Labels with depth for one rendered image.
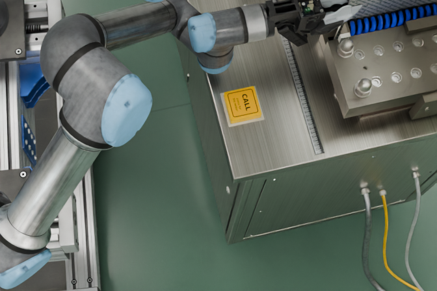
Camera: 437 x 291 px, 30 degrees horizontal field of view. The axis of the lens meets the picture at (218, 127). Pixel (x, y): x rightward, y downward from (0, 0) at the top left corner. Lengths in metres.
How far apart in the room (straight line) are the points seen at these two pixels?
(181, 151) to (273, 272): 0.50
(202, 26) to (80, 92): 0.34
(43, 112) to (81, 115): 1.19
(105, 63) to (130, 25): 0.21
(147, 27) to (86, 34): 0.23
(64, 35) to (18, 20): 0.61
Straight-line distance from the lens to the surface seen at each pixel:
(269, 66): 1.87
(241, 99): 1.81
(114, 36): 1.55
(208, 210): 2.68
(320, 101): 1.86
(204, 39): 1.63
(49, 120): 2.58
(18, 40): 2.01
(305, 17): 1.64
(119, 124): 1.38
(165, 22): 1.70
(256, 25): 1.64
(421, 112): 1.84
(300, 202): 2.22
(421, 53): 1.81
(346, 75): 1.75
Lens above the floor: 2.61
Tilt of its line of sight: 71 degrees down
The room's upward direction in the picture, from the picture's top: 8 degrees clockwise
